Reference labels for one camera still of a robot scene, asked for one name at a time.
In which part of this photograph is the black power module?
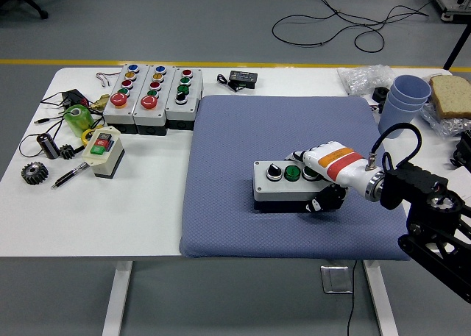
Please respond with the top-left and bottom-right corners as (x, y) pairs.
(60, 89), (89, 111)

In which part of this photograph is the blue-grey quilted mat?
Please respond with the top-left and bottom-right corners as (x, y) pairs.
(179, 95), (415, 260)

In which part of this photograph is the white paper sheet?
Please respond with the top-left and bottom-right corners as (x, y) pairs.
(447, 165), (471, 204)

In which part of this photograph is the black digital panel meter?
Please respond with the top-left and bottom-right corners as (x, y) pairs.
(216, 70), (258, 93)

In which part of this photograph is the large steel gear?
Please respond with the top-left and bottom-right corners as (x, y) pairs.
(21, 161), (50, 185)

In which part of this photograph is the clear plastic bag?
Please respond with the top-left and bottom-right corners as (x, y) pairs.
(419, 100), (471, 140)

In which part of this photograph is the grey four-button control box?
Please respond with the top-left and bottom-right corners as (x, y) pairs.
(252, 160), (343, 214)
(164, 67), (204, 132)

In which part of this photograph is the black device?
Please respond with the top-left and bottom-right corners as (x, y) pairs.
(449, 129), (471, 170)

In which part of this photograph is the red and white wire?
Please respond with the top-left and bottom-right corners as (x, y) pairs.
(94, 71), (122, 89)

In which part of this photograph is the black cable with barrel plug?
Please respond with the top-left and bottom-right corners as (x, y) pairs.
(18, 91), (106, 159)

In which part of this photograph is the cream red-green switch box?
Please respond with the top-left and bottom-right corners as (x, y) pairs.
(81, 126), (125, 179)

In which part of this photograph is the metal floor outlet box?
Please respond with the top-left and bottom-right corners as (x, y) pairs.
(319, 264), (355, 295)

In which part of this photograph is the brass fitting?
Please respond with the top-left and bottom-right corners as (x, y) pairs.
(90, 94), (110, 112)

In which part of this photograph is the grey five-button control box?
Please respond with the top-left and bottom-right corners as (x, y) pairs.
(102, 63), (151, 135)
(132, 64), (177, 137)

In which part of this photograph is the translucent green tape roll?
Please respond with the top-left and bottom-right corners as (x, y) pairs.
(63, 105), (95, 137)

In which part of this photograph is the black floor cable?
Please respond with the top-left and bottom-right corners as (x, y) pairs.
(271, 0), (430, 53)

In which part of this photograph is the black round part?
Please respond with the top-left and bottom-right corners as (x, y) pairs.
(370, 87), (390, 104)

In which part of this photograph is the slice of bread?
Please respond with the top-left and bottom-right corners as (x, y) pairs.
(428, 74), (471, 119)

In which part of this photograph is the black cylindrical capacitor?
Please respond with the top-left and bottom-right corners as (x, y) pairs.
(35, 132), (60, 160)

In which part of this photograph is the thin black power cable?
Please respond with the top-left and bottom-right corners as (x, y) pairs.
(345, 259), (358, 336)

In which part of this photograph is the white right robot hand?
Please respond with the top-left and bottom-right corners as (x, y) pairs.
(283, 140), (376, 215)

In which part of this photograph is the clear bubble wrap bag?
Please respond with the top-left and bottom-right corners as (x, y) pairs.
(337, 64), (397, 96)

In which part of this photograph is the small black gear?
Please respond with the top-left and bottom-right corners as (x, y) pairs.
(58, 143), (77, 161)

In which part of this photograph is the white table leg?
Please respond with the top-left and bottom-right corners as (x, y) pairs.
(362, 259), (400, 336)
(101, 260), (134, 336)

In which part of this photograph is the metal frame cart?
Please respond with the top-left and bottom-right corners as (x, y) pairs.
(420, 0), (471, 23)

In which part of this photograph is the blue plastic cup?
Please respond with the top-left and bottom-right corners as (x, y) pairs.
(377, 95), (424, 139)
(388, 89), (430, 111)
(391, 74), (431, 105)

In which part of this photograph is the black pen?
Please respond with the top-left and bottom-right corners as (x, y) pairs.
(50, 162), (91, 189)

